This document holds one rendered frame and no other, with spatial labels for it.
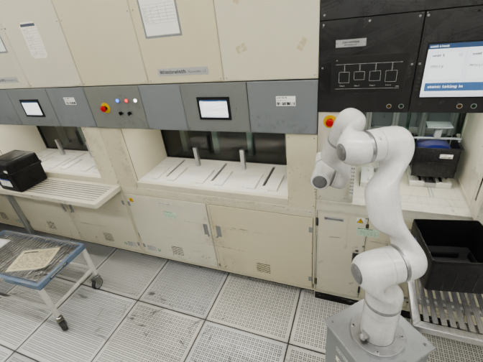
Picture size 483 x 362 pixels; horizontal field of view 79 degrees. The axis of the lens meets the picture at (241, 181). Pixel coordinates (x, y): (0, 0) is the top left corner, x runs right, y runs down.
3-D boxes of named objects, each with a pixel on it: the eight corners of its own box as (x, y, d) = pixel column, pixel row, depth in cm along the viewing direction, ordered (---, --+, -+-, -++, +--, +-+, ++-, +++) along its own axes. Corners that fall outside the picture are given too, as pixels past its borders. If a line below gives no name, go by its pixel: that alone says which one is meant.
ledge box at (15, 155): (-2, 189, 247) (-20, 161, 234) (29, 174, 269) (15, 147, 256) (20, 195, 236) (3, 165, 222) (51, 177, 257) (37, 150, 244)
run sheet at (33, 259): (2, 273, 209) (1, 272, 208) (23, 250, 229) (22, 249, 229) (45, 269, 208) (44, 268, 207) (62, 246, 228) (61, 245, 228)
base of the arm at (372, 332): (376, 368, 103) (384, 336, 93) (339, 323, 118) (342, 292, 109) (416, 342, 109) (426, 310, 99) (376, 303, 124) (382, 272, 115)
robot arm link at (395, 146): (367, 278, 101) (410, 266, 103) (390, 295, 89) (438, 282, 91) (348, 132, 94) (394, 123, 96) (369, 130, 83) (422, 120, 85)
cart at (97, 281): (-22, 307, 245) (-58, 265, 221) (32, 261, 286) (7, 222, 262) (67, 334, 214) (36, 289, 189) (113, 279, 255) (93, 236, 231)
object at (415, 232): (406, 245, 150) (412, 218, 142) (468, 248, 144) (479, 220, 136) (424, 290, 127) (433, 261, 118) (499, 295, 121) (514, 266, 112)
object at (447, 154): (406, 181, 175) (416, 131, 159) (403, 164, 191) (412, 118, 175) (455, 184, 167) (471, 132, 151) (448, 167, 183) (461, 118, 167)
